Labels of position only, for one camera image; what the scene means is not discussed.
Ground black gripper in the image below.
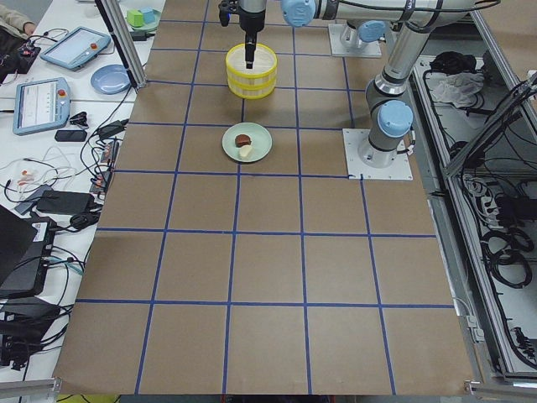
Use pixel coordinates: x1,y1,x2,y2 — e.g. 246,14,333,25
238,8,266,70

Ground yellow bamboo steamer layer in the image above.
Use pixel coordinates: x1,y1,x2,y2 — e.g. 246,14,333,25
227,78,277,100
225,43,279,84

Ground brown bun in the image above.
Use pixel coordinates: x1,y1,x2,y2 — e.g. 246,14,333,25
234,133,252,148

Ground white bun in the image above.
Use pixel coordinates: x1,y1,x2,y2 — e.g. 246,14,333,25
238,144,253,160

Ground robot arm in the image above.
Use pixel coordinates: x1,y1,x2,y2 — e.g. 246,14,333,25
281,1,500,168
238,0,267,70

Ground light green plate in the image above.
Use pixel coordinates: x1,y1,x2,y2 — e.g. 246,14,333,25
222,123,273,163

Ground blue cube block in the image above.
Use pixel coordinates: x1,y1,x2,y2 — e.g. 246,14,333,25
138,7,156,24

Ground green plate with blocks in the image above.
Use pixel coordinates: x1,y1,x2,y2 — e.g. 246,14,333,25
126,8,161,32

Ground green cube block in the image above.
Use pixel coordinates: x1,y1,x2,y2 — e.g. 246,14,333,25
126,9,144,28

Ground blue plate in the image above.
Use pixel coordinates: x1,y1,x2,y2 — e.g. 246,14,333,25
90,64,131,95

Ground teach pendant tablet far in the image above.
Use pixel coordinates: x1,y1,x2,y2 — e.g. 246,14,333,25
40,27,112,71

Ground teach pendant tablet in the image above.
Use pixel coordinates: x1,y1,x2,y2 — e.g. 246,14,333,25
13,77,70,136
40,27,112,71

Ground black phone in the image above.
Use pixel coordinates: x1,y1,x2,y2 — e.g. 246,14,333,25
55,129,87,143

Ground crumpled white cloth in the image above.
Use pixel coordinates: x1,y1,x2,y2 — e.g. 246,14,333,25
431,72,485,108

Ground teach pendant tablet near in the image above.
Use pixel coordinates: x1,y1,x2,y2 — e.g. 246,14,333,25
13,77,70,136

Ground black power adapter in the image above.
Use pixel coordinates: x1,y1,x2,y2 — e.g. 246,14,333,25
36,191,94,215

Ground black laptop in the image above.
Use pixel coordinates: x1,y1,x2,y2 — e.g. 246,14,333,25
1,207,56,299

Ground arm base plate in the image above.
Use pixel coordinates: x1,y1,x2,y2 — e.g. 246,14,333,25
328,24,382,59
342,128,413,181

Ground aluminium frame post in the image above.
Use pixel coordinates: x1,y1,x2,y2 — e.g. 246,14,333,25
95,0,147,91

